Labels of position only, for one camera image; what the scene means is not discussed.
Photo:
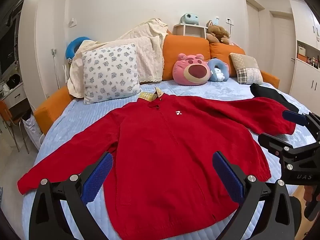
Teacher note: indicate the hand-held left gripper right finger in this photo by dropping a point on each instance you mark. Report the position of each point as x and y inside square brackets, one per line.
[228, 177]

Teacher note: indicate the dark monitor screen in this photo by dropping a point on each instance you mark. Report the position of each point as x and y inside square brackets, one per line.
[7, 50]

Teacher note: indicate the white tall cabinet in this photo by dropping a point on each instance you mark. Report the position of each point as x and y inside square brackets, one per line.
[303, 80]

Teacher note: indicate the white desk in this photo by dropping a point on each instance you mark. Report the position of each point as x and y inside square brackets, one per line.
[15, 97]

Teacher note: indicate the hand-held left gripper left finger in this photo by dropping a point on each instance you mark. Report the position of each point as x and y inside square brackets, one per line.
[97, 177]

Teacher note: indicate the floral white pillow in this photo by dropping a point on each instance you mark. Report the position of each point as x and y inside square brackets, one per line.
[111, 73]

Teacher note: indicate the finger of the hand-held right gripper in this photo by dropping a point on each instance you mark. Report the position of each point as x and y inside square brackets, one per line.
[295, 118]
[272, 142]

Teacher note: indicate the orange chair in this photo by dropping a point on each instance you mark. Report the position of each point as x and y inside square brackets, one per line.
[6, 115]

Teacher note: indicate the beige patchwork pillow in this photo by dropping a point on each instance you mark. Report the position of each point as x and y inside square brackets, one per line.
[246, 67]

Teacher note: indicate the white door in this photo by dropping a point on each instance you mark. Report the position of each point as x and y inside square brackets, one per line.
[252, 35]
[281, 55]

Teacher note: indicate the orange storage box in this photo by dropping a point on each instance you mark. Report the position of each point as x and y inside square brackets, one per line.
[301, 56]

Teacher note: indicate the brown plush toy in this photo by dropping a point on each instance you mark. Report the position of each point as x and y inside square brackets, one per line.
[217, 32]

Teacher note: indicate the pink bear plush pillow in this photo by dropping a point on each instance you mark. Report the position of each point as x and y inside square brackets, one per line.
[192, 70]

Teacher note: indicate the blue round plush toy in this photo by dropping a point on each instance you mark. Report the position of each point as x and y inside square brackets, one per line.
[71, 48]

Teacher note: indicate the white wall hook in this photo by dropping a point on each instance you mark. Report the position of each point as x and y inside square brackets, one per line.
[73, 23]

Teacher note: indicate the white plastic bag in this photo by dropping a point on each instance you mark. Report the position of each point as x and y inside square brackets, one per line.
[32, 132]

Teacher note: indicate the cream lace blanket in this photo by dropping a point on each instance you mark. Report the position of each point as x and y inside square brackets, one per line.
[147, 47]

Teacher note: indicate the red zip jacket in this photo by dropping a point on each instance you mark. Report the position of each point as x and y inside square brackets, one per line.
[162, 142]

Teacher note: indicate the white open shelf box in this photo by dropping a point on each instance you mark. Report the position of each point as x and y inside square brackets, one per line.
[178, 30]

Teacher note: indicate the blue neck pillow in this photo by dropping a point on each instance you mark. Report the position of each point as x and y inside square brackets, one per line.
[222, 66]

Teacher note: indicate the black garment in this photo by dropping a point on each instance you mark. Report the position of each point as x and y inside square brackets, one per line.
[272, 93]

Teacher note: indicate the teal projector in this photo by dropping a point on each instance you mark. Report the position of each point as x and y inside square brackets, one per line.
[190, 18]

